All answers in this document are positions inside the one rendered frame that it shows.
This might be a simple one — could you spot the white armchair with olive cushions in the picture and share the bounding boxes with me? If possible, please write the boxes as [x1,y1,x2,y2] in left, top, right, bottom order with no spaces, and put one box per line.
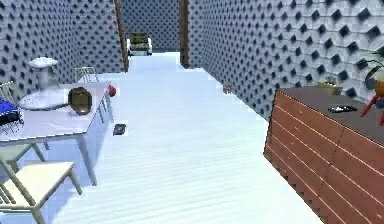
[126,32,154,57]

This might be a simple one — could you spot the brown wooden door frame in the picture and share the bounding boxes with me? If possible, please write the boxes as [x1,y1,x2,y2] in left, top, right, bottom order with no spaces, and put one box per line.
[113,0,191,73]

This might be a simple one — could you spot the white table lamp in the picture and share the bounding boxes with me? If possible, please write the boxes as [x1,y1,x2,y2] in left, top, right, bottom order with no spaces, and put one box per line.
[18,56,70,111]

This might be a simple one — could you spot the small olive green box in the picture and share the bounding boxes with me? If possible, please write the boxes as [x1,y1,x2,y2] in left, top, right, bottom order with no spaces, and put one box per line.
[314,77,344,97]

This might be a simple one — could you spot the dark olive round vase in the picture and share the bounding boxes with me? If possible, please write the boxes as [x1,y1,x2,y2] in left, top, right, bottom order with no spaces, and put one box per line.
[67,86,93,116]

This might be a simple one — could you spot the white dining table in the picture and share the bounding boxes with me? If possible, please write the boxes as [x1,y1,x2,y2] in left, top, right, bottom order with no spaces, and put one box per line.
[0,80,115,187]

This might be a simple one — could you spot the brown wooden dresser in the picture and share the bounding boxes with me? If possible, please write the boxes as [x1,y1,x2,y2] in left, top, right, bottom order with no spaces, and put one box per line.
[263,86,384,224]

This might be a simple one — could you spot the red-legged potted house plant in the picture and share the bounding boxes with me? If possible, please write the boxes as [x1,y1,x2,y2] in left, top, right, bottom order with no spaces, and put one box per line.
[359,49,384,127]

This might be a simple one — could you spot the blue cloth wire basket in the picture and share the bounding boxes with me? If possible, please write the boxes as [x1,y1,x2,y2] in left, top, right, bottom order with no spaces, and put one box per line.
[0,97,25,135]

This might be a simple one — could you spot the cream wooden chair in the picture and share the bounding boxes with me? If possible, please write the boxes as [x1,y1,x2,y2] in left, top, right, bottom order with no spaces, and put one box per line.
[73,66,100,84]
[0,80,25,104]
[0,155,83,224]
[0,142,51,173]

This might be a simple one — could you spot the small black flat box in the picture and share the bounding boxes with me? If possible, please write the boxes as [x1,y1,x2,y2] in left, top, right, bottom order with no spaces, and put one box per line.
[112,123,128,137]

